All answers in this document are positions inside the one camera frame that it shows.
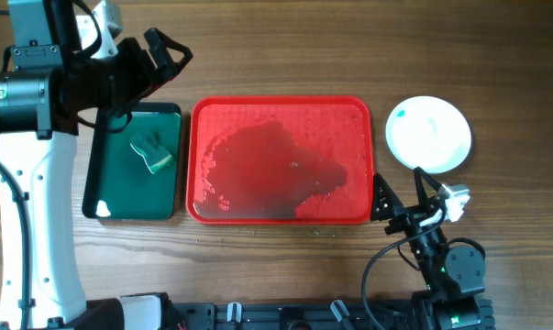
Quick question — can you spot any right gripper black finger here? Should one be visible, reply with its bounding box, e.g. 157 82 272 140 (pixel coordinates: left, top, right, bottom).
412 166 445 210
371 173 404 221

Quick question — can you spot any white plate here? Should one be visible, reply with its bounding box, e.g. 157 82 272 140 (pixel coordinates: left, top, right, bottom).
385 95 472 174

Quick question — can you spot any green sponge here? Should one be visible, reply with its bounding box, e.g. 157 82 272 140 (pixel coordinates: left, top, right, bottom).
129 132 174 174

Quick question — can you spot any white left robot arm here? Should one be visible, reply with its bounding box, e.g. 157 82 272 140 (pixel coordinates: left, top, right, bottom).
0 0 193 329

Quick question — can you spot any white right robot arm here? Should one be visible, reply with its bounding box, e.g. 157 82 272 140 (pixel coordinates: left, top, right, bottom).
360 167 495 329

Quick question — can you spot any red plastic tray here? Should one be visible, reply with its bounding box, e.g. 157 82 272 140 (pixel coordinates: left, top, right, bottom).
185 95 374 226

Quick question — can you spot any black tub with green water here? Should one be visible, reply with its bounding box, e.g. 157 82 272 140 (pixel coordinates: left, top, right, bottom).
82 103 182 220

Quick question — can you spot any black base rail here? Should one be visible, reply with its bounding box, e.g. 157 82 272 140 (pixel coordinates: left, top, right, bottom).
165 297 495 330

